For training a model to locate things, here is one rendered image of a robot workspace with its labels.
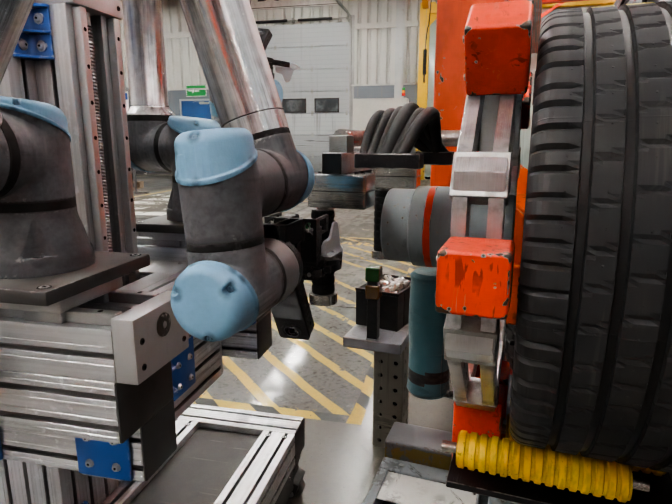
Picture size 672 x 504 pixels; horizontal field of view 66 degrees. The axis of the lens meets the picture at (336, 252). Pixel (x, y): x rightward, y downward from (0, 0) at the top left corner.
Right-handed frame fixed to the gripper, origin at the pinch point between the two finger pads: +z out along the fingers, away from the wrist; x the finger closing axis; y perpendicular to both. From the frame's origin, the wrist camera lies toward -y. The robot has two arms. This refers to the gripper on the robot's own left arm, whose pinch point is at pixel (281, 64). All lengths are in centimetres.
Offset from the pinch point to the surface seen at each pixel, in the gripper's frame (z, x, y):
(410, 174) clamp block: -49, 66, 22
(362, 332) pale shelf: -19, 49, 73
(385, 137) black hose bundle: -82, 73, 14
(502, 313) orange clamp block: -97, 94, 29
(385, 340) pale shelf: -22, 57, 72
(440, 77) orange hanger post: -16, 58, 1
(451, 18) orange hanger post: -15, 59, -13
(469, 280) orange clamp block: -97, 90, 26
